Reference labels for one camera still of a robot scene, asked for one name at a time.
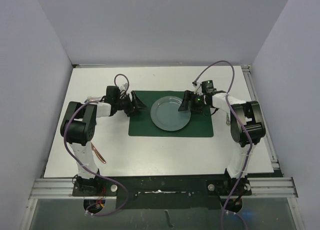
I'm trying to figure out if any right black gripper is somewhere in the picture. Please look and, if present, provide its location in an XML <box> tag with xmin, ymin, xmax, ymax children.
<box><xmin>179</xmin><ymin>90</ymin><xmax>208</xmax><ymax>114</ymax></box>

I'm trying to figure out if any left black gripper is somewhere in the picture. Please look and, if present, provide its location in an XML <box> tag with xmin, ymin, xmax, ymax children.
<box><xmin>114</xmin><ymin>91</ymin><xmax>147</xmax><ymax>116</ymax></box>

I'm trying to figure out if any teal round plate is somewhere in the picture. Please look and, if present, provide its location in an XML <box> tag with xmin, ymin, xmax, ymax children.
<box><xmin>150</xmin><ymin>96</ymin><xmax>191</xmax><ymax>132</ymax></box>

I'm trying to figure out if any dark green placemat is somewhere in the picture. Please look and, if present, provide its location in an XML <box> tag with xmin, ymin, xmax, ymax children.
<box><xmin>128</xmin><ymin>91</ymin><xmax>214</xmax><ymax>138</ymax></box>

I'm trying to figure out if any clear plastic cup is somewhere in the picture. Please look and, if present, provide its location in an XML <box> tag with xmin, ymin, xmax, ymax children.
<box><xmin>84</xmin><ymin>96</ymin><xmax>105</xmax><ymax>103</ymax></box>

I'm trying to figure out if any copper knife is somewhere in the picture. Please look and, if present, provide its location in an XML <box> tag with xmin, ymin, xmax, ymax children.
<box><xmin>91</xmin><ymin>143</ymin><xmax>106</xmax><ymax>164</ymax></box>

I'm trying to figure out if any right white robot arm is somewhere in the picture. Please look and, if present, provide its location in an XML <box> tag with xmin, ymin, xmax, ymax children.
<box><xmin>178</xmin><ymin>80</ymin><xmax>266</xmax><ymax>195</ymax></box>

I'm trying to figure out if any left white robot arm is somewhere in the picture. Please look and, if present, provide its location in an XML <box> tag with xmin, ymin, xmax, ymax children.
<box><xmin>60</xmin><ymin>83</ymin><xmax>147</xmax><ymax>196</ymax></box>

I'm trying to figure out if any gold iridescent spoon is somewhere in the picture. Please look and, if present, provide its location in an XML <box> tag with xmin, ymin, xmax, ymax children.
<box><xmin>225</xmin><ymin>114</ymin><xmax>231</xmax><ymax>126</ymax></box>

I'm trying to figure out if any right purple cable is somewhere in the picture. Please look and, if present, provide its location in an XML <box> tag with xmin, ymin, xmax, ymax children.
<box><xmin>191</xmin><ymin>60</ymin><xmax>253</xmax><ymax>230</ymax></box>

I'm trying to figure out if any purple cable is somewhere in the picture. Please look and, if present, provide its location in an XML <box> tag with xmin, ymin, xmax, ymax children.
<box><xmin>191</xmin><ymin>60</ymin><xmax>253</xmax><ymax>230</ymax></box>
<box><xmin>63</xmin><ymin>74</ymin><xmax>130</xmax><ymax>218</ymax></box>

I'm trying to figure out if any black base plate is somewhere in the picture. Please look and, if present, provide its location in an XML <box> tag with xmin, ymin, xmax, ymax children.
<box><xmin>72</xmin><ymin>174</ymin><xmax>252</xmax><ymax>213</ymax></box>

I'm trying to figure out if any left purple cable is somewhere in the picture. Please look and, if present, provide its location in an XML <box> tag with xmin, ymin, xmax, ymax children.
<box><xmin>63</xmin><ymin>74</ymin><xmax>130</xmax><ymax>218</ymax></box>

